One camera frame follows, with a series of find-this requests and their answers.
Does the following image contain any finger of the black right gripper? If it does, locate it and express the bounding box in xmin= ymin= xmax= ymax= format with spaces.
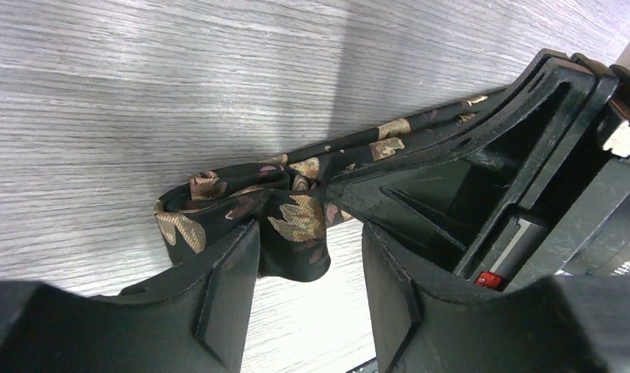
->
xmin=326 ymin=49 xmax=619 ymax=278

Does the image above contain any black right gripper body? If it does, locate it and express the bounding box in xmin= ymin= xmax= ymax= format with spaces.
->
xmin=471 ymin=64 xmax=630 ymax=291

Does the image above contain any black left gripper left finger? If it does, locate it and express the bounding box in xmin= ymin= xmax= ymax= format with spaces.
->
xmin=0 ymin=221 xmax=260 ymax=372

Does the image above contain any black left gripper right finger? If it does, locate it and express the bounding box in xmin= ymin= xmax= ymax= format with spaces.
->
xmin=362 ymin=223 xmax=630 ymax=372

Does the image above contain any black gold floral tie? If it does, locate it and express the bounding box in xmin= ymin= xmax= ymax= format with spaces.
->
xmin=153 ymin=90 xmax=500 ymax=282

